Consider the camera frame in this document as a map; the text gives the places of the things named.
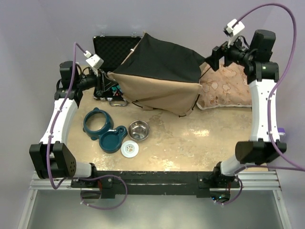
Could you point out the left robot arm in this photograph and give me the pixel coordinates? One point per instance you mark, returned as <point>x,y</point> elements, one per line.
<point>51,156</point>

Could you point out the beige and black pet tent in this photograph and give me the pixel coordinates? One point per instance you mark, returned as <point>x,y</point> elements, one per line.
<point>161,75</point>

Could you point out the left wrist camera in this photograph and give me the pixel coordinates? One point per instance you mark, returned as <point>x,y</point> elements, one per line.
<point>93,60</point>

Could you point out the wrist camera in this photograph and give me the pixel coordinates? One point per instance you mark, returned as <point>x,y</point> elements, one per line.
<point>233,29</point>
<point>93,60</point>

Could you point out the stainless steel pet bowl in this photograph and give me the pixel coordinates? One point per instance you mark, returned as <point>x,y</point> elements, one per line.
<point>138,130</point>

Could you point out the black poker chip case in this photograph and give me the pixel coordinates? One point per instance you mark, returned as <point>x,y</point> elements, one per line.
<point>113,50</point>

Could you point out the aluminium frame rail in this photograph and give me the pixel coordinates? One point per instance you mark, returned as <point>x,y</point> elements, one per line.
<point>252,180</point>

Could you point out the teal card cutter block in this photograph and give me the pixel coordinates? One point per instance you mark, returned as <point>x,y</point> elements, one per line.
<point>116,90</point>

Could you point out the teal double pet bowl stand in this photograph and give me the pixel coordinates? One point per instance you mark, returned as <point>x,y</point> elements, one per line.
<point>110,138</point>

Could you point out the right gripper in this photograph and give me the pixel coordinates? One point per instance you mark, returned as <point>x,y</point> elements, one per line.
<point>224,50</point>

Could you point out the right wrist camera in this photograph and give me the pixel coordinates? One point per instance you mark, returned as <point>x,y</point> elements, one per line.
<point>233,29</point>

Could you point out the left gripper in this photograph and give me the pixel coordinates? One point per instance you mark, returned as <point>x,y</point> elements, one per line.
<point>100,83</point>

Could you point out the purple box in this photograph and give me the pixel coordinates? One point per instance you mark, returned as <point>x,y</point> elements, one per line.
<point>281,131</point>

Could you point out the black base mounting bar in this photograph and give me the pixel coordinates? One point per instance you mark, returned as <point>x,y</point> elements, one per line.
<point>194,183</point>

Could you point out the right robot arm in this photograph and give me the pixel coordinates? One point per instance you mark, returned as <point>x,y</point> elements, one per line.
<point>262,75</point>

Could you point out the beige patterned pet cushion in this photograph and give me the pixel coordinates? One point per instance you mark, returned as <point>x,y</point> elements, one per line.
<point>227,87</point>

